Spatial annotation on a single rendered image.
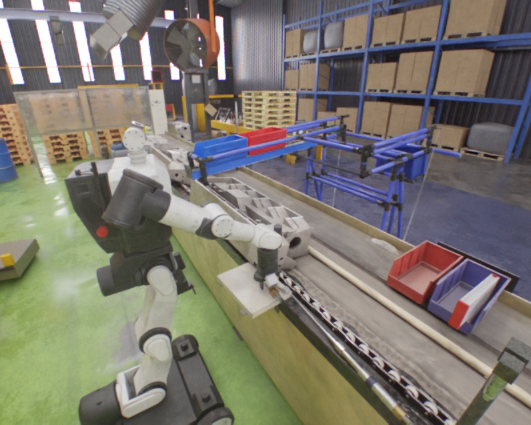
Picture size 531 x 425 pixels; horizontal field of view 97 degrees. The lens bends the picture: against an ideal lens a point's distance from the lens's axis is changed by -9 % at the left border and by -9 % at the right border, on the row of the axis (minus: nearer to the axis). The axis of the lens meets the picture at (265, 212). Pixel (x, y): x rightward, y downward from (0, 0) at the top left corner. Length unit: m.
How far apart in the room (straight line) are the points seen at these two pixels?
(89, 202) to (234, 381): 1.37
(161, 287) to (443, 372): 1.07
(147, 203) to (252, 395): 1.38
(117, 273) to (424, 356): 1.15
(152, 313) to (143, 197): 0.62
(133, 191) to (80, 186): 0.23
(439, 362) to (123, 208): 1.15
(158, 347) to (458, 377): 1.15
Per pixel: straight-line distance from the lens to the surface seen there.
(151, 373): 1.49
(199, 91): 8.12
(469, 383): 1.19
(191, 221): 0.81
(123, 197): 0.74
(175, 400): 1.68
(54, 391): 2.22
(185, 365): 1.75
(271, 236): 0.98
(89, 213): 0.94
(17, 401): 2.31
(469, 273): 1.57
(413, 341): 1.21
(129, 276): 1.08
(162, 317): 1.26
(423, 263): 1.64
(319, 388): 1.29
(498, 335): 1.42
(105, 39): 7.80
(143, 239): 0.97
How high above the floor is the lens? 1.60
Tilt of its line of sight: 25 degrees down
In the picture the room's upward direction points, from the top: straight up
